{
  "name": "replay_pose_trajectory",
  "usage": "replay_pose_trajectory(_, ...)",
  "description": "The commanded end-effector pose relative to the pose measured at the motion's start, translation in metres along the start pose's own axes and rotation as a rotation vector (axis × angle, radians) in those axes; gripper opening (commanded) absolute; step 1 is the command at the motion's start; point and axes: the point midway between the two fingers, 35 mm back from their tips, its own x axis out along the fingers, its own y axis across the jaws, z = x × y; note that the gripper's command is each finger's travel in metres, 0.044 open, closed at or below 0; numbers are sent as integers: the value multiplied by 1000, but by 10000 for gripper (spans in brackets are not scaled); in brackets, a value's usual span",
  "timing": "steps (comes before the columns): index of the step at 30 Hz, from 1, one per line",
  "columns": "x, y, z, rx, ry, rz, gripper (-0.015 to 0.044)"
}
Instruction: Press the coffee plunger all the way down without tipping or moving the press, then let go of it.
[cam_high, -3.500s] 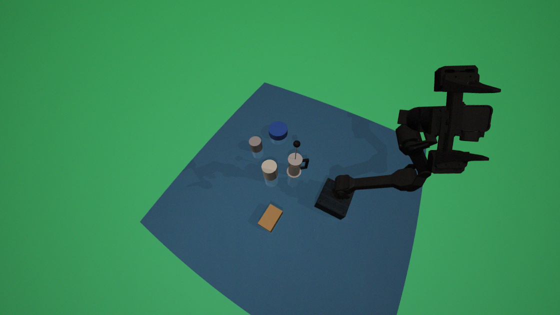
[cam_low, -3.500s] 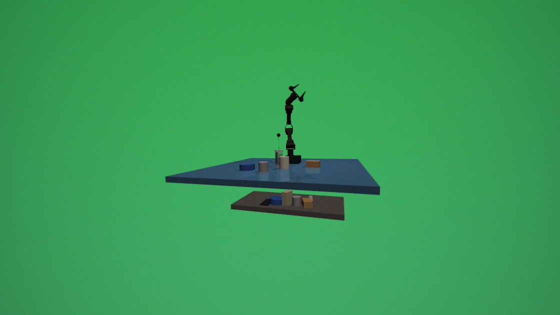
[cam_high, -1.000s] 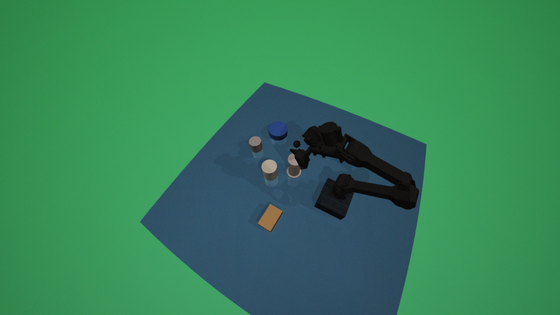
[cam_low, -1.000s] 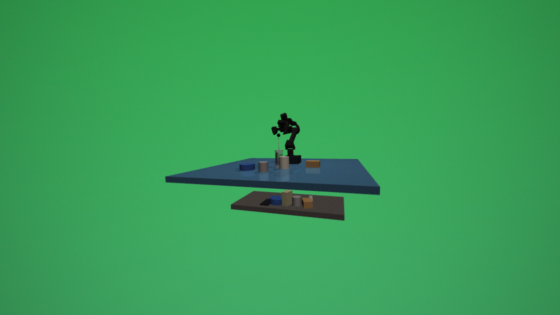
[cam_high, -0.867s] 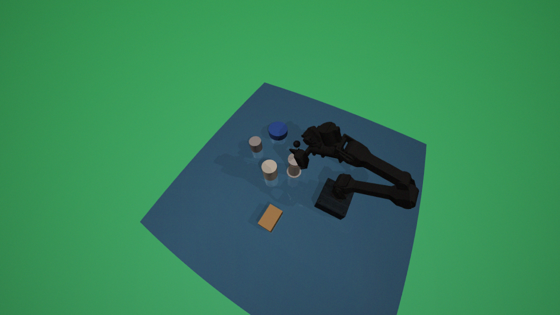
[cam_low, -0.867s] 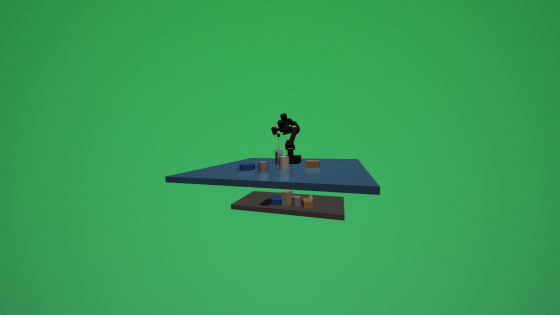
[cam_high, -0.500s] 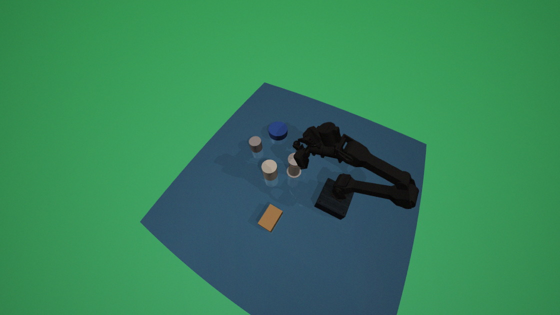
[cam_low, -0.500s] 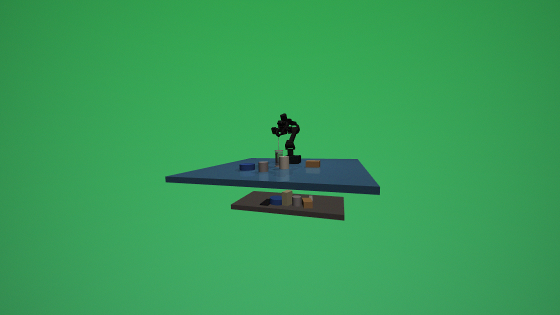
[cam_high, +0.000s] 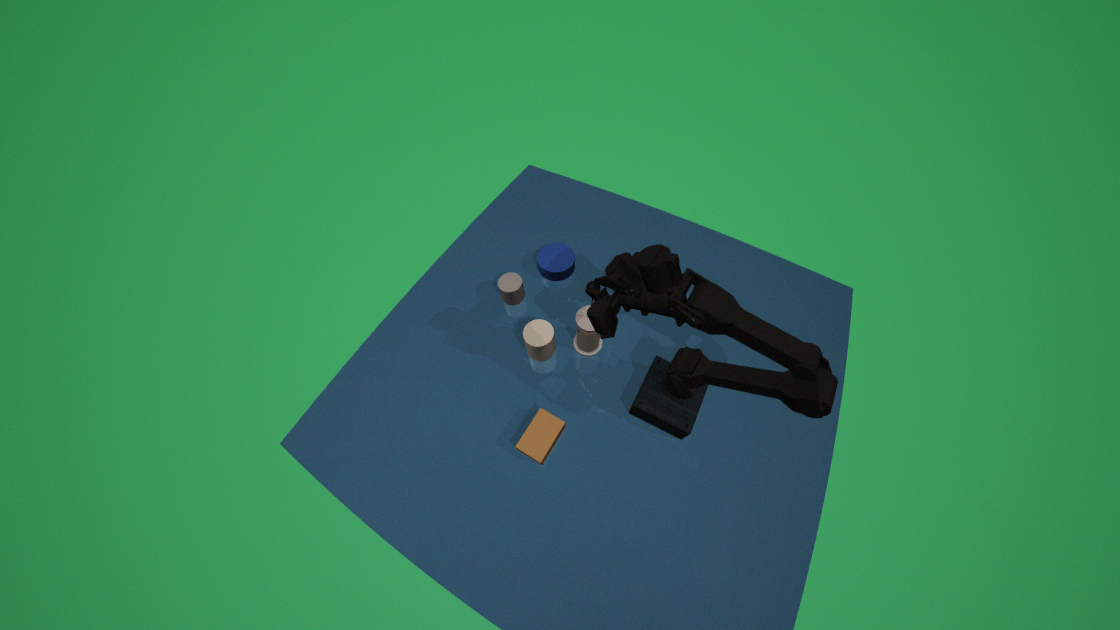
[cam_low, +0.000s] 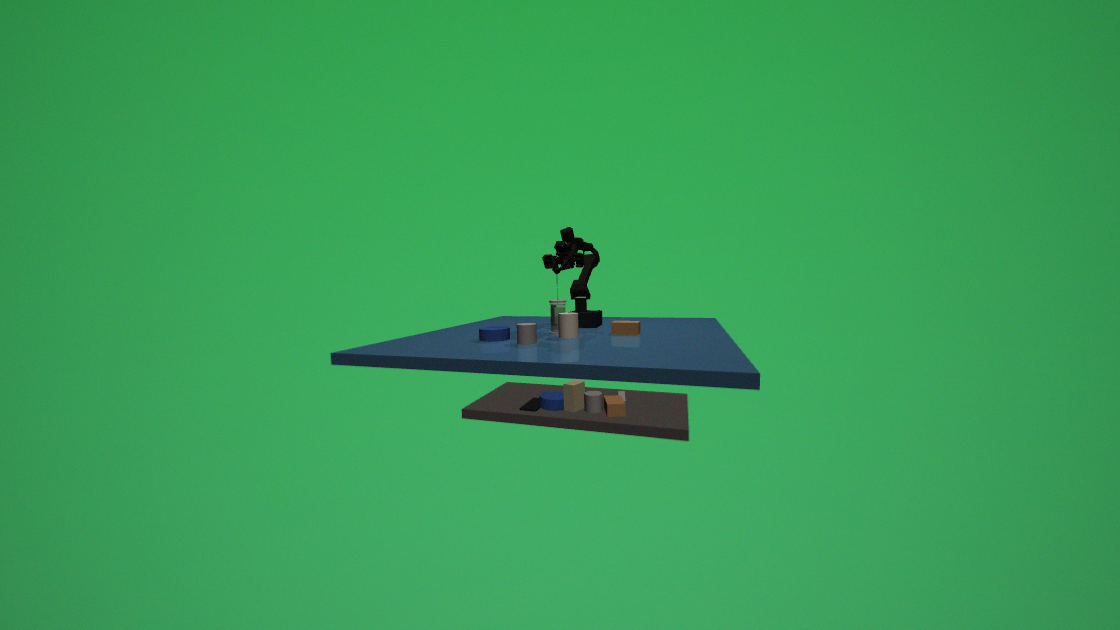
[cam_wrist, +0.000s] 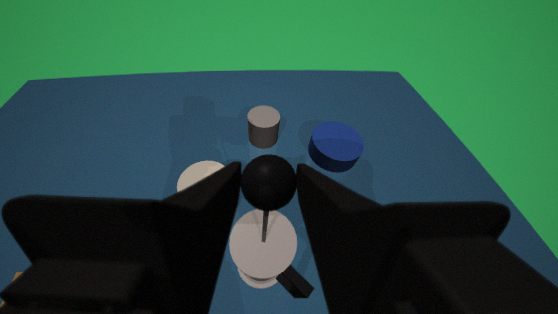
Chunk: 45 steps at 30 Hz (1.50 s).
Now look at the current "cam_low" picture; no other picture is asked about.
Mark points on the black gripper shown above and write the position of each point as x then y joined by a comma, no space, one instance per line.
566,262

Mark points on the tan rectangular block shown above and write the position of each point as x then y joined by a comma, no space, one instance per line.
625,327
614,406
574,395

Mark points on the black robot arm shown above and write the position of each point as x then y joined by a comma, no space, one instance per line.
579,287

